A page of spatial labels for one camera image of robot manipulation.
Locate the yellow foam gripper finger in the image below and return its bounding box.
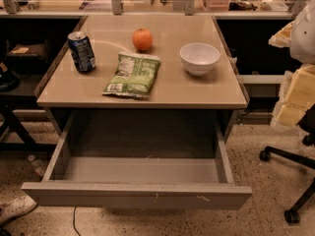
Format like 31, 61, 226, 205
272, 64, 315, 127

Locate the grey top drawer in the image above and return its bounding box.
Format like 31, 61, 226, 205
22, 109, 252, 209

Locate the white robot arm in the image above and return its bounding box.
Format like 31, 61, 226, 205
269, 0, 315, 130

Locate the grey drawer cabinet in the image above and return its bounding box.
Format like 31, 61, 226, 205
37, 15, 247, 152

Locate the white bowl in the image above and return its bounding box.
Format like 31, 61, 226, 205
179, 42, 221, 76

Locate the green chip bag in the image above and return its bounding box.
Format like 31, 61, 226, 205
102, 51, 161, 98

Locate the orange fruit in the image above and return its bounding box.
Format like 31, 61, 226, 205
132, 29, 153, 51

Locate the blue soda can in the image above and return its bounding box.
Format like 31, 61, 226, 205
68, 31, 95, 73

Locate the clear plastic bottle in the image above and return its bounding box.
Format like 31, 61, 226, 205
28, 154, 46, 177

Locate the white sneaker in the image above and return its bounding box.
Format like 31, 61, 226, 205
0, 195, 37, 224

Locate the black floor cable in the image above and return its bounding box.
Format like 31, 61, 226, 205
72, 207, 82, 236

